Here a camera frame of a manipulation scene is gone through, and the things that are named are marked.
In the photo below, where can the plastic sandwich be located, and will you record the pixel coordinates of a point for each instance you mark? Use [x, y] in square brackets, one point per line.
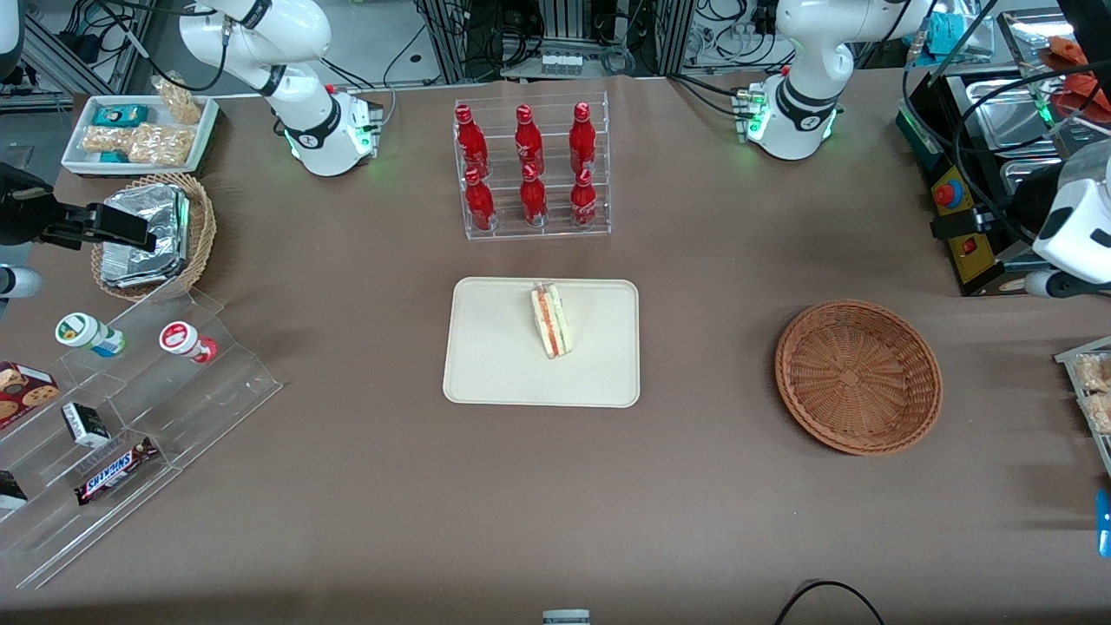
[551, 325]

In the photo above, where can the orange red food packet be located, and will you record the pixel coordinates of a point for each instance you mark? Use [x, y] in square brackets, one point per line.
[1085, 97]
[1068, 52]

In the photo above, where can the small black white box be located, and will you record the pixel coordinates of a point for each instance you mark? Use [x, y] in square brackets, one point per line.
[84, 424]

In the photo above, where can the blue object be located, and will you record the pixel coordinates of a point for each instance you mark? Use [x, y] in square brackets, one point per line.
[1104, 521]

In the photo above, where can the brown round wicker basket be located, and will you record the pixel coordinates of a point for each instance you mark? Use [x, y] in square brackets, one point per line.
[859, 382]

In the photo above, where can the red lid yogurt cup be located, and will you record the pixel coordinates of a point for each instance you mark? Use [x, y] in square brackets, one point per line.
[182, 338]

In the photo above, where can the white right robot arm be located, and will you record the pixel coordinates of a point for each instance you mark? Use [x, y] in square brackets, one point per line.
[304, 95]

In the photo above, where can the grey device at table edge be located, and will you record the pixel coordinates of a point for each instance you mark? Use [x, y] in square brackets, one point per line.
[566, 617]

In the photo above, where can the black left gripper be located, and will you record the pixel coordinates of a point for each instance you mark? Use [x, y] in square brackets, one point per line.
[1022, 205]

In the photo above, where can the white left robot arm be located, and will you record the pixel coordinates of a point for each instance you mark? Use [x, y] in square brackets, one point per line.
[803, 104]

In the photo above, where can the snickers chocolate bar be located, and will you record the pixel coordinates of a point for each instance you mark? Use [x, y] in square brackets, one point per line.
[115, 470]

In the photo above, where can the white power strip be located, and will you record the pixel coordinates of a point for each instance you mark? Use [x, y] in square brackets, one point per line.
[561, 63]

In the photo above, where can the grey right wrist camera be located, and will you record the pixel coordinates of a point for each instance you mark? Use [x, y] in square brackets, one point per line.
[19, 282]

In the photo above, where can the clear bag of puffed snack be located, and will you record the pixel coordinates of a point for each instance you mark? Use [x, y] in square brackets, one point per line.
[180, 100]
[161, 144]
[107, 139]

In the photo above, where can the wicker basket with foil packs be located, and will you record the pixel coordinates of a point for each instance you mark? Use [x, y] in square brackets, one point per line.
[201, 234]

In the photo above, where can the beige rectangular tray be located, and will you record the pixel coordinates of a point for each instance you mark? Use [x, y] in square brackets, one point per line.
[495, 347]

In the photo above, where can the clear acrylic stepped shelf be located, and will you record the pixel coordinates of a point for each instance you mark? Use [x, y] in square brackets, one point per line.
[200, 408]

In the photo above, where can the foil wrapped package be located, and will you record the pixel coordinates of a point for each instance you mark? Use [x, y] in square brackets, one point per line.
[161, 217]

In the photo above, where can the clear acrylic bottle rack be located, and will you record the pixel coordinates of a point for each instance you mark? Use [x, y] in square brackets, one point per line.
[555, 227]

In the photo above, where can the small teal snack packet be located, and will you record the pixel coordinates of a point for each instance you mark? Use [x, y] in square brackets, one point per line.
[114, 157]

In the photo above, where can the glass food display case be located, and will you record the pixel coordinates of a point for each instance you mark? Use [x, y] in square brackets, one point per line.
[998, 113]

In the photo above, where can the red cola bottle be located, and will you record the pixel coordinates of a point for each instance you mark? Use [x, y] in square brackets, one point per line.
[479, 204]
[532, 201]
[581, 137]
[583, 201]
[526, 139]
[470, 139]

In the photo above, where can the bagged rice cracker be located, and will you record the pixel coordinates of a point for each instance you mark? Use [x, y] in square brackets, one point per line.
[1099, 413]
[1094, 373]

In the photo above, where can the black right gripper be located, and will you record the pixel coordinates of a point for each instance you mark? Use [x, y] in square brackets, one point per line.
[19, 214]

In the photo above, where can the red cookie box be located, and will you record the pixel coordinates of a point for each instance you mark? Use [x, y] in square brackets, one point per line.
[22, 391]

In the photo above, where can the green lid yogurt cup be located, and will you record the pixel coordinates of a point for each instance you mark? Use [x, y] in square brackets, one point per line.
[82, 332]

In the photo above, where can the white snack tray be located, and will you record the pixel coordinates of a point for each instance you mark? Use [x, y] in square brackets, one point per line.
[76, 156]

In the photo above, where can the yellow emergency stop control box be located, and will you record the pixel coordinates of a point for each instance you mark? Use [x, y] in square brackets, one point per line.
[976, 260]

